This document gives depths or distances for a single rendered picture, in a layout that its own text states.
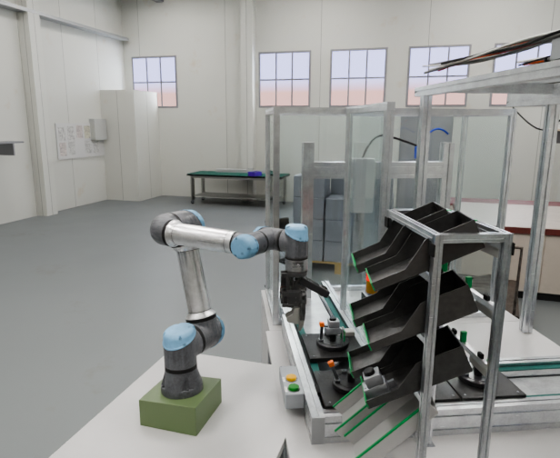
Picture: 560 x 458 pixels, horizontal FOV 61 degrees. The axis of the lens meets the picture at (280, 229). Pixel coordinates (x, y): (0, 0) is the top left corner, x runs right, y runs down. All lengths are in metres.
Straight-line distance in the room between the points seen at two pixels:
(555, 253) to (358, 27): 7.53
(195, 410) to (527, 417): 1.16
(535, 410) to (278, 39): 11.05
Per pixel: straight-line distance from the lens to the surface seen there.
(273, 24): 12.37
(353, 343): 2.18
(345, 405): 1.66
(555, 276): 6.07
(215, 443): 1.78
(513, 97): 2.82
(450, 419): 1.86
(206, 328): 1.85
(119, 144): 12.75
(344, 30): 11.95
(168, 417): 1.83
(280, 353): 2.32
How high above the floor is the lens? 1.91
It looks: 12 degrees down
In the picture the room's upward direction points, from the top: straight up
